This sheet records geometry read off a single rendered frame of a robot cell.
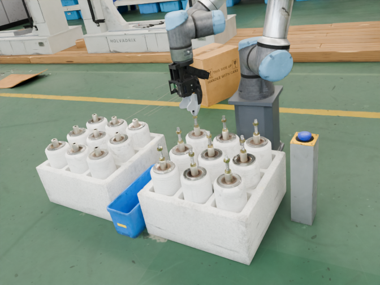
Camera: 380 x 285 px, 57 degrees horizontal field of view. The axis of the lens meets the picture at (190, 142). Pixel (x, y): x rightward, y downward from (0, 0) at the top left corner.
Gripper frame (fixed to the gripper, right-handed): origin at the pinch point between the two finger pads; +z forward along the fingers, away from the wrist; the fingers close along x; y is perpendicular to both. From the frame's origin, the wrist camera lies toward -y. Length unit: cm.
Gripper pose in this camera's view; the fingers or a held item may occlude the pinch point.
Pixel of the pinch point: (195, 111)
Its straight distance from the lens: 129.1
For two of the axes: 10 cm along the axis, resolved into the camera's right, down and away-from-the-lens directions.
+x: 6.7, 2.7, -6.9
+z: 1.5, 8.6, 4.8
